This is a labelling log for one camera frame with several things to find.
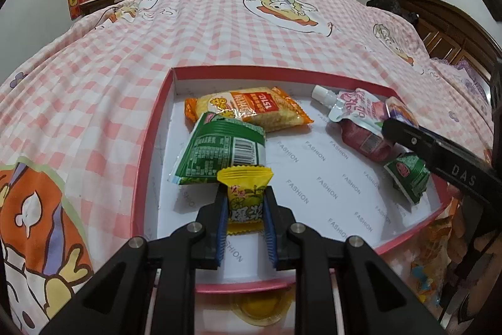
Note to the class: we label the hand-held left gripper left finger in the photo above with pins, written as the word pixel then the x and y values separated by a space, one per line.
pixel 222 233

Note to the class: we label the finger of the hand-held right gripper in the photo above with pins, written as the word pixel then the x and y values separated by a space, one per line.
pixel 408 138

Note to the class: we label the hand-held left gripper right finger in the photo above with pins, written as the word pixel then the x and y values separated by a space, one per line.
pixel 270 237

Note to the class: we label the purple snack packet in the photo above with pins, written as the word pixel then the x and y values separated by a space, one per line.
pixel 400 109

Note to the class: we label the green snack packet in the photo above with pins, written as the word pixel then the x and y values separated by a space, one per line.
pixel 208 150
pixel 408 172

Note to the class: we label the yellow candy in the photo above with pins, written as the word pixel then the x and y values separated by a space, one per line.
pixel 243 201

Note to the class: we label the pink white jelly pouch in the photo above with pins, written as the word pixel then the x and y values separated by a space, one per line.
pixel 357 123

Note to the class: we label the yellow jelly cup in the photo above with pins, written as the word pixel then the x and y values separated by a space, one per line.
pixel 259 307

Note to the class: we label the shallow red cardboard box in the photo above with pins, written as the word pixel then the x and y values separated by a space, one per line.
pixel 313 178

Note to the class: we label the burger gummy packet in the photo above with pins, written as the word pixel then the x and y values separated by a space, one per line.
pixel 427 272

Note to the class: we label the orange yellow cracker packet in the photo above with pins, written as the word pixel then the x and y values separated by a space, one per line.
pixel 251 105

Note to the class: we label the purple lace pillow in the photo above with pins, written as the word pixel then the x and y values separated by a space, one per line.
pixel 470 74

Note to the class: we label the dark wooden headboard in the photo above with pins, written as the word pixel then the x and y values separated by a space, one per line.
pixel 451 29

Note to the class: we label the dark cloth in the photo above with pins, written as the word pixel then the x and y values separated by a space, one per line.
pixel 392 7

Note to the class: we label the pink checked printed bedsheet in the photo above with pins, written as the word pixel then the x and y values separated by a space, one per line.
pixel 235 25

